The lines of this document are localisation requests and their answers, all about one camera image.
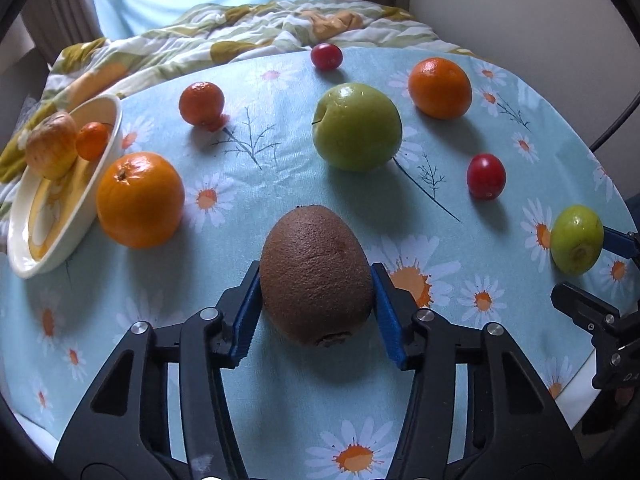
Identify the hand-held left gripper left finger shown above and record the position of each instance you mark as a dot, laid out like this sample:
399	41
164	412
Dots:
245	320

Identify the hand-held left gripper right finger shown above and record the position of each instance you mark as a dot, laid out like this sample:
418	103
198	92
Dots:
387	320

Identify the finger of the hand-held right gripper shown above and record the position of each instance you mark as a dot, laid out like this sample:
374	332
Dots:
617	242
580	302

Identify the small green fruit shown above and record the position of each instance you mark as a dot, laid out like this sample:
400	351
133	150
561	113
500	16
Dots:
576	240

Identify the brown kiwi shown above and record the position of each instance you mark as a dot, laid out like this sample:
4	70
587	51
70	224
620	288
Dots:
315	270

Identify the red cherry tomato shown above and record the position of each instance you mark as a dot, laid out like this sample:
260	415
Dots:
326	56
486	176

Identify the large light orange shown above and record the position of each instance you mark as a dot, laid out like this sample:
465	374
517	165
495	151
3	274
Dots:
140	200

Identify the cream oval bowl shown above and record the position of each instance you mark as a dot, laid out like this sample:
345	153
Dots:
75	232

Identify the large green apple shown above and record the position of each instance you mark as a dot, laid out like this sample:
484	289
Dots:
356	127

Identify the small tangerine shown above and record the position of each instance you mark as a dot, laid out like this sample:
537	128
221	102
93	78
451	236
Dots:
92	141
201	104

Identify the deep orange orange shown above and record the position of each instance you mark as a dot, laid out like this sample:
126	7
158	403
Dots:
440	87

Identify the daisy print tablecloth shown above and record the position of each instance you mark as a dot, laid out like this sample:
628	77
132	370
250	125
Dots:
280	185

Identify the red-yellow apple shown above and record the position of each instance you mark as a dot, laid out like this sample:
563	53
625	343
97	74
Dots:
50	145

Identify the green striped flower blanket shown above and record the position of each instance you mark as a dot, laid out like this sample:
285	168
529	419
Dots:
260	25

